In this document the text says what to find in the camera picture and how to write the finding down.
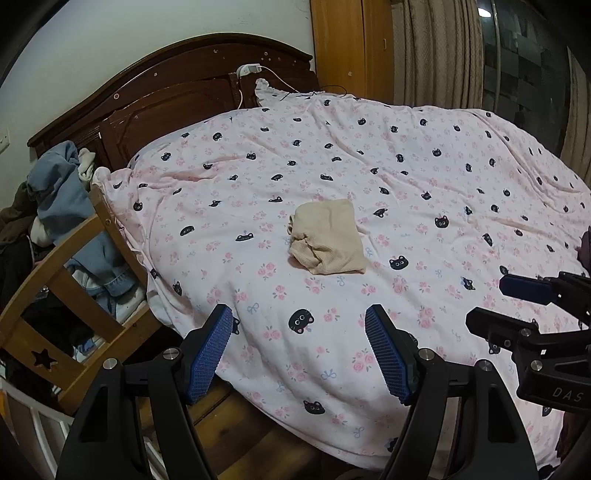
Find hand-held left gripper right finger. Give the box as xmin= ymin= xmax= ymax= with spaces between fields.
xmin=365 ymin=304 xmax=539 ymax=480

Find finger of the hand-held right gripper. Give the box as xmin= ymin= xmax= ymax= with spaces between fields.
xmin=499 ymin=272 xmax=591 ymax=317
xmin=465 ymin=308 xmax=555 ymax=356

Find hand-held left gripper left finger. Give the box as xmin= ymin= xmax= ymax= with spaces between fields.
xmin=55 ymin=304 xmax=234 ymax=480

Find beige knit garment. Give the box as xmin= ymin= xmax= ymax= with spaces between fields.
xmin=288 ymin=199 xmax=368 ymax=277

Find dark clothes pile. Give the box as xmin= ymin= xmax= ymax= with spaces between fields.
xmin=0 ymin=182 xmax=93 ymax=407

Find blue denim clothes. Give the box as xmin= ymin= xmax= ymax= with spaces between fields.
xmin=25 ymin=141 xmax=145 ymax=315

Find grey striped jacket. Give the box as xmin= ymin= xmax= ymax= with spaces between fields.
xmin=577 ymin=228 xmax=591 ymax=269

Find wooden chair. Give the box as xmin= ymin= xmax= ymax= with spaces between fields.
xmin=0 ymin=185 xmax=163 ymax=416

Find bed with cat-print cover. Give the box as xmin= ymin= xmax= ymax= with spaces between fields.
xmin=92 ymin=78 xmax=591 ymax=472

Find white cloth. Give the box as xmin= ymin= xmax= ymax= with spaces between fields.
xmin=76 ymin=148 xmax=99 ymax=182

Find dark glass window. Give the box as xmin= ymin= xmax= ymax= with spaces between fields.
xmin=480 ymin=0 xmax=573 ymax=148

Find dark wooden headboard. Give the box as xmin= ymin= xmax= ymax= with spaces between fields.
xmin=28 ymin=34 xmax=320 ymax=163

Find wooden wardrobe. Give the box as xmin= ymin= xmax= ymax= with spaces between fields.
xmin=309 ymin=0 xmax=395 ymax=106

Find white metal rail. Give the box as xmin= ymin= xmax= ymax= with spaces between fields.
xmin=0 ymin=374 xmax=163 ymax=480

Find black cable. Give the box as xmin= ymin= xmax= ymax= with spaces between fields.
xmin=277 ymin=84 xmax=359 ymax=101

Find white cable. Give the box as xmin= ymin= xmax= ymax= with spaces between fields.
xmin=238 ymin=65 xmax=320 ymax=110

